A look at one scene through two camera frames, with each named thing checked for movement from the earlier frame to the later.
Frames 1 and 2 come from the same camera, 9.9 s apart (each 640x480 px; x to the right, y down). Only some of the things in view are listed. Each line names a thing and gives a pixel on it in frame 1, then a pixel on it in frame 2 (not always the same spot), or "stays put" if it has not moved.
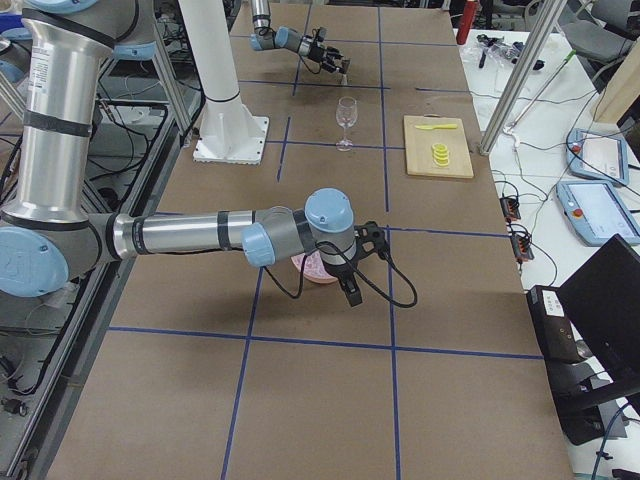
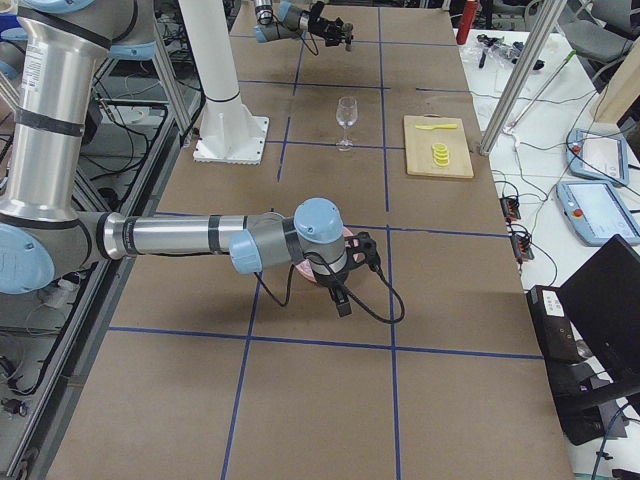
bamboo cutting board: (419, 146) stays put
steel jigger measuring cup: (345, 65) -> (348, 41)
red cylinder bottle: (467, 20) stays put
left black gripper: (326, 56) -> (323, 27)
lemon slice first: (442, 162) stays put
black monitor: (602, 300) stays put
